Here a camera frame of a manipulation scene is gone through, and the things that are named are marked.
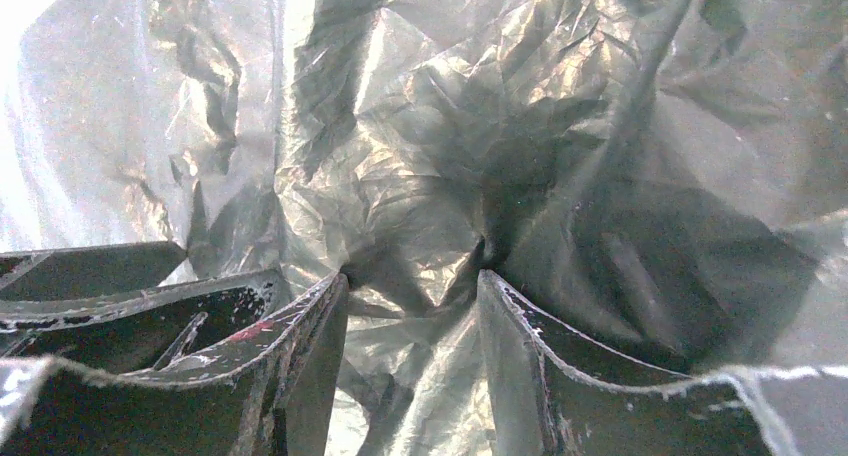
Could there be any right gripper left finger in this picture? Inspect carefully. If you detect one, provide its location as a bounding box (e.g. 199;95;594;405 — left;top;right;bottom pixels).
1;274;348;455

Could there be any black wrapping paper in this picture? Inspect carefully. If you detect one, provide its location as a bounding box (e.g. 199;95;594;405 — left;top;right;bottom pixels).
1;0;847;455

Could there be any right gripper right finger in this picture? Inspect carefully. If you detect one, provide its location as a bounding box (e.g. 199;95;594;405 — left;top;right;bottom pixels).
477;270;770;455

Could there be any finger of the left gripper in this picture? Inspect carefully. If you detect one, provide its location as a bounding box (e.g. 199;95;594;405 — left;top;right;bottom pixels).
1;241;292;374

